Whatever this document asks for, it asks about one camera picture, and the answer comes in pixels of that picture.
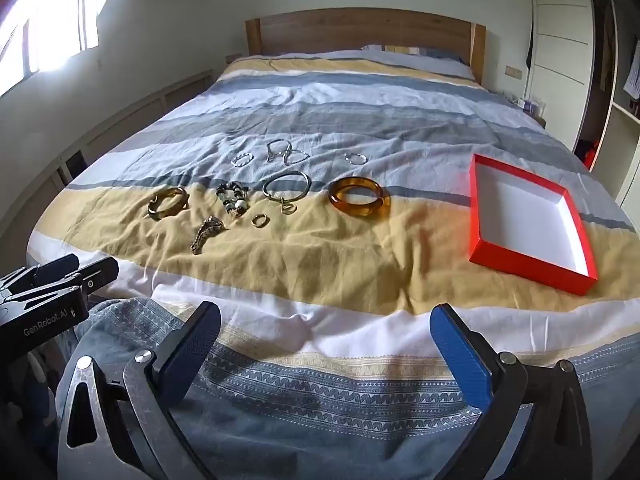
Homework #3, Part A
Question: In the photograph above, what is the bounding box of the wooden headboard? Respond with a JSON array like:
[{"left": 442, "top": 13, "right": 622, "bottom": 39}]
[{"left": 245, "top": 8, "right": 487, "bottom": 86}]

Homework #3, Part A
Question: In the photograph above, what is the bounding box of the striped duvet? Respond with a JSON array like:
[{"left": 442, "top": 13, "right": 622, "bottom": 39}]
[{"left": 27, "top": 47, "right": 640, "bottom": 480}]

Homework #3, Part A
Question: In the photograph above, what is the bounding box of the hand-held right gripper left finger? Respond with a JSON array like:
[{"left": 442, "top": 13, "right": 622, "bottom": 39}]
[{"left": 57, "top": 301, "right": 222, "bottom": 480}]

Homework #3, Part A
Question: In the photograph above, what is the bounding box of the cream wardrobe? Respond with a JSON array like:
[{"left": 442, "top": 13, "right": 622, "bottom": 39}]
[{"left": 522, "top": 0, "right": 640, "bottom": 211}]

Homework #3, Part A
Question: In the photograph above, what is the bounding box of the sparkly silver necklace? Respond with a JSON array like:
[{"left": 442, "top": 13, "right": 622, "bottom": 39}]
[{"left": 265, "top": 139, "right": 308, "bottom": 166}]

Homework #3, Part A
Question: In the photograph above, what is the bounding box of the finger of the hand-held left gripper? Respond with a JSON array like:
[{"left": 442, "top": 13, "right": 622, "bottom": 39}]
[
  {"left": 0, "top": 254, "right": 81, "bottom": 297},
  {"left": 10, "top": 256, "right": 119, "bottom": 307}
]

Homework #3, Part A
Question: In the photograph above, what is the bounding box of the grey pillow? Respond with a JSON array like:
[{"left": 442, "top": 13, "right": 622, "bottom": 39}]
[{"left": 360, "top": 44, "right": 476, "bottom": 79}]

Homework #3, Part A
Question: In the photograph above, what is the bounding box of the gold chain bracelet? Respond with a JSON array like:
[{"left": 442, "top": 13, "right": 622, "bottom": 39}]
[{"left": 191, "top": 216, "right": 227, "bottom": 256}]

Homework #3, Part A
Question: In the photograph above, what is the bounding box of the gold bangle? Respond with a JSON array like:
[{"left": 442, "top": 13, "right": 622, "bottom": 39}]
[{"left": 147, "top": 186, "right": 190, "bottom": 222}]

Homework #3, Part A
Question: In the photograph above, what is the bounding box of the striped hanging garment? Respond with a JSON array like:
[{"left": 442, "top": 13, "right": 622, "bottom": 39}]
[{"left": 622, "top": 40, "right": 640, "bottom": 101}]

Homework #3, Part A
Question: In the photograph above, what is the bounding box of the red cardboard box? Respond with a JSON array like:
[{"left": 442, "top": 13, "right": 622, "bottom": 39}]
[{"left": 468, "top": 154, "right": 599, "bottom": 297}]

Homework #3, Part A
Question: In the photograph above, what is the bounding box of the window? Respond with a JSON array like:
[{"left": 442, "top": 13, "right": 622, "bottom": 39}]
[{"left": 0, "top": 0, "right": 101, "bottom": 96}]

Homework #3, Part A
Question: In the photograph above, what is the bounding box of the thin silver bangle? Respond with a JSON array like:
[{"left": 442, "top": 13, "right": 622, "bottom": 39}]
[{"left": 262, "top": 170, "right": 312, "bottom": 204}]

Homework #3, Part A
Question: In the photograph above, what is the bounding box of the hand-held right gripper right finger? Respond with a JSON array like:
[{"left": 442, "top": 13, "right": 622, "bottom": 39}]
[{"left": 430, "top": 303, "right": 596, "bottom": 480}]

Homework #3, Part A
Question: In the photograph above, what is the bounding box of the amber bangle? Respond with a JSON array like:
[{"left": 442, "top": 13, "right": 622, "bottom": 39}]
[{"left": 327, "top": 176, "right": 392, "bottom": 221}]

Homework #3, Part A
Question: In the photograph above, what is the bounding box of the beaded bracelet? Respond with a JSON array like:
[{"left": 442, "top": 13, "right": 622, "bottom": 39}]
[{"left": 216, "top": 181, "right": 251, "bottom": 218}]

